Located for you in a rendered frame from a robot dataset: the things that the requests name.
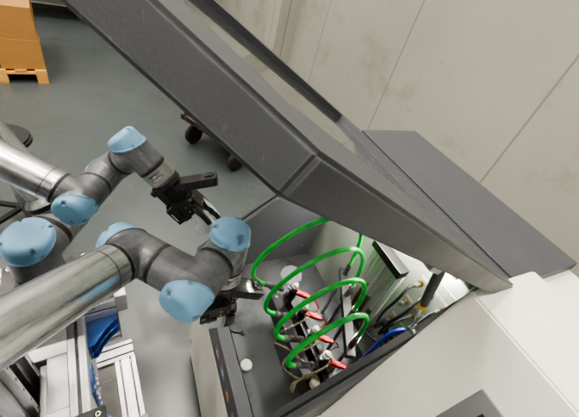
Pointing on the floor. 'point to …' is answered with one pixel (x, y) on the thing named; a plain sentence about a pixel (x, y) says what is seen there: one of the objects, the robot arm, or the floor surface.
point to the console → (482, 359)
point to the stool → (10, 185)
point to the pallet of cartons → (19, 34)
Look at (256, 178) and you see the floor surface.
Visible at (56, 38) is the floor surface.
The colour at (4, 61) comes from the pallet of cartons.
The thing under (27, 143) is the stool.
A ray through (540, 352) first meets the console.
